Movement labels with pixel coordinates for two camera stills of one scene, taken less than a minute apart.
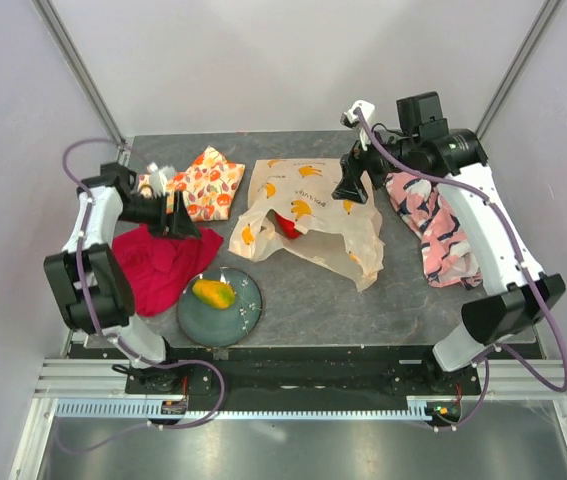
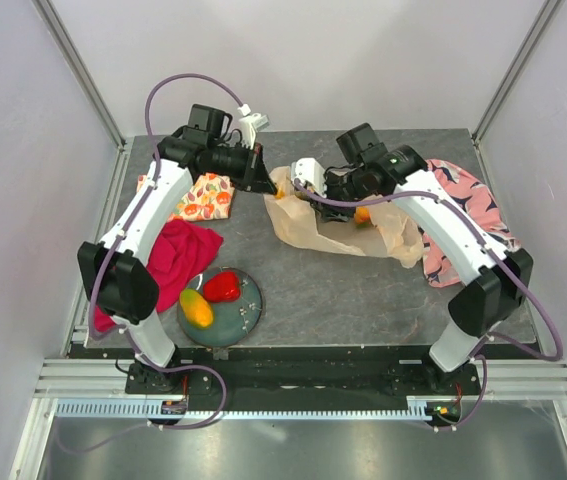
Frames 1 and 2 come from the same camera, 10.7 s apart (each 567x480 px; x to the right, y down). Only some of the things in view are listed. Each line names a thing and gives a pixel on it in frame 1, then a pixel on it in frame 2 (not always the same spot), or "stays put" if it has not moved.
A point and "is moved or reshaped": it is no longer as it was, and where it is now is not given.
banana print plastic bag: [344, 233] is moved or reshaped
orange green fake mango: [216, 293] to [197, 307]
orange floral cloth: [208, 187] stays put
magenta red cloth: [157, 268] stays put
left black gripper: [178, 224] to [261, 181]
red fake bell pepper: [287, 227] to [222, 287]
